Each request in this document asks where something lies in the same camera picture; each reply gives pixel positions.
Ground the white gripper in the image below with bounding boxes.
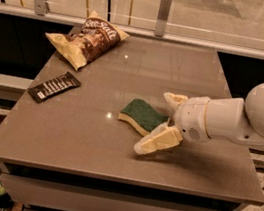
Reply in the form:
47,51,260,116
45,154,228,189
134,92,210,155

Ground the green and yellow sponge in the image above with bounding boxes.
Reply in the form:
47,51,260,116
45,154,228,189
118,98,169,136

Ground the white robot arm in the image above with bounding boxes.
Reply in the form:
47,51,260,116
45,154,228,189
134,83,264,155

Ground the brown chip bag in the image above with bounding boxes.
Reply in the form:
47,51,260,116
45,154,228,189
45,11,129,71

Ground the grey cabinet drawer front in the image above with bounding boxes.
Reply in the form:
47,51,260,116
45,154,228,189
0,173,215,211

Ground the dark brown candy bar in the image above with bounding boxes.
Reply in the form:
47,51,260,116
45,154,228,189
27,72,81,103

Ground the middle metal railing bracket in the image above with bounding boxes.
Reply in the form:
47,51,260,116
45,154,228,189
154,0,172,38

